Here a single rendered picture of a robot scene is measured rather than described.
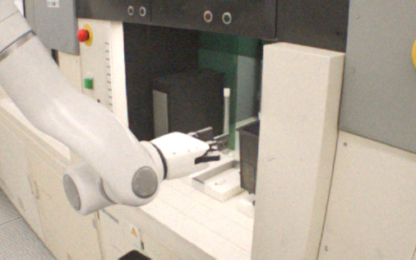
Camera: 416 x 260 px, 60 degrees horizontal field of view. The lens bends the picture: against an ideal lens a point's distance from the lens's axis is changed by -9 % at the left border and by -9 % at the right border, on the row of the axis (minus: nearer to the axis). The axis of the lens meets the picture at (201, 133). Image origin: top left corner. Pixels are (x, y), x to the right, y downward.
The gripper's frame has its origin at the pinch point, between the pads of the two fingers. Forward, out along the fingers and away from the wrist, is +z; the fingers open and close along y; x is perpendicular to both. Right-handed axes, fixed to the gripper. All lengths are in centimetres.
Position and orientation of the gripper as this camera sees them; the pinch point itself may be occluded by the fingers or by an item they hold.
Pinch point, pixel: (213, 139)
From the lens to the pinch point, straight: 80.5
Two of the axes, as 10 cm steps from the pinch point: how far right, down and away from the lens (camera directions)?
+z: 7.2, -2.6, 6.4
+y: 6.9, 2.7, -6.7
